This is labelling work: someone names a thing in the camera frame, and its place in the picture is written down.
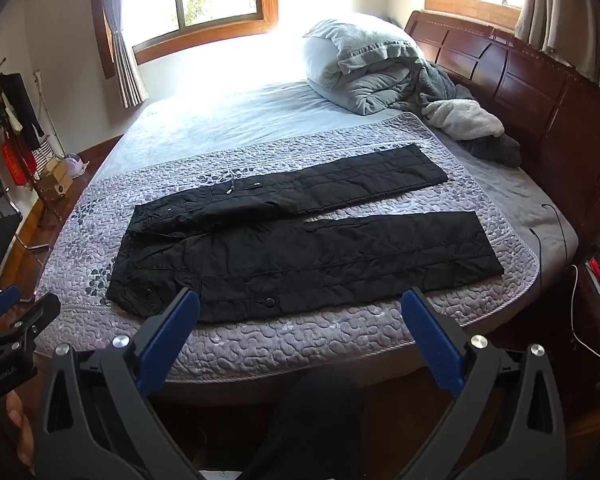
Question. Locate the white fleece blanket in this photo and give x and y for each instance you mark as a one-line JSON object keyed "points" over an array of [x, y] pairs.
{"points": [[465, 117]]}

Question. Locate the pale pink round object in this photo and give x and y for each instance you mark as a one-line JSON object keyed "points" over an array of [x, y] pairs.
{"points": [[75, 165]]}

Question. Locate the dark grey blanket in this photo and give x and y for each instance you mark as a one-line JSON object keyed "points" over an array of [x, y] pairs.
{"points": [[495, 150]]}

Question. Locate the dark wooden nightstand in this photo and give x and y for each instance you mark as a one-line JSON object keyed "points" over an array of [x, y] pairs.
{"points": [[592, 320]]}

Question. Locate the black pants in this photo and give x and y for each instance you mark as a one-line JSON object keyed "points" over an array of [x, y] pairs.
{"points": [[280, 260]]}

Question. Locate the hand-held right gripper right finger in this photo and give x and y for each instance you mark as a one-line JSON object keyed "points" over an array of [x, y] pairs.
{"points": [[432, 332]]}

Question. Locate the beige curtain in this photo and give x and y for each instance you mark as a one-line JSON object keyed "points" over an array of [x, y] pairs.
{"points": [[124, 60], [550, 10]]}

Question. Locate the dark wooden bed frame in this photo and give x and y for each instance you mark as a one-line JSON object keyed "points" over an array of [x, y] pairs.
{"points": [[530, 85]]}

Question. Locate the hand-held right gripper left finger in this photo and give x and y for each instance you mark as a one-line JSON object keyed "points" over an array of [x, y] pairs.
{"points": [[172, 330]]}

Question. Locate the black hanging garment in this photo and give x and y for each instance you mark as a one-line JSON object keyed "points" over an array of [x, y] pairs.
{"points": [[22, 105]]}

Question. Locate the red bag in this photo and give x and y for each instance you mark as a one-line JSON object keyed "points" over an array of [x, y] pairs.
{"points": [[13, 165]]}

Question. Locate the person's left hand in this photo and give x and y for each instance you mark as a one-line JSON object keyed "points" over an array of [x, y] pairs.
{"points": [[18, 422]]}

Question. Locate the light blue folded duvet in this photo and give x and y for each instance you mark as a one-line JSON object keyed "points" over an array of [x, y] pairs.
{"points": [[350, 60]]}

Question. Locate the cardboard box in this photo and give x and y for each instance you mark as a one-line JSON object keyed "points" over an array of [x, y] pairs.
{"points": [[57, 180]]}

